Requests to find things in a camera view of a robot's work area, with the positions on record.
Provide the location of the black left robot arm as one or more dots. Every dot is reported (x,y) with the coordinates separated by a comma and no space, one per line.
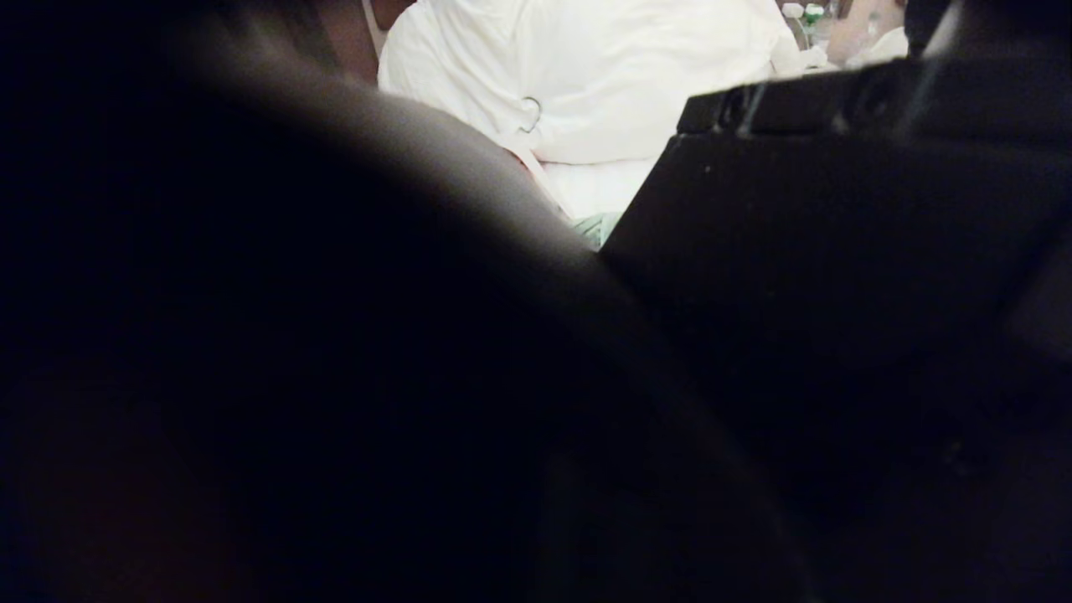
(251,377)

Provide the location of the small green plant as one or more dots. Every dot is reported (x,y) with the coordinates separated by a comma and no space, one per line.
(812,12)

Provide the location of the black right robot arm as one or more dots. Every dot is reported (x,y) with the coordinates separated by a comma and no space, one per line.
(837,335)

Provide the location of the green floral button shirt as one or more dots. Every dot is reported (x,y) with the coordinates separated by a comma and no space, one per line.
(596,228)

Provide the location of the white pillow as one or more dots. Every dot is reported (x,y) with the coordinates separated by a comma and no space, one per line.
(628,75)

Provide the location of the white plastic hanger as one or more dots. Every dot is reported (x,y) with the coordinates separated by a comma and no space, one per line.
(540,113)

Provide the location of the bed with white sheet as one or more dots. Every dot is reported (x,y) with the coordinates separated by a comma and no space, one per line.
(603,188)

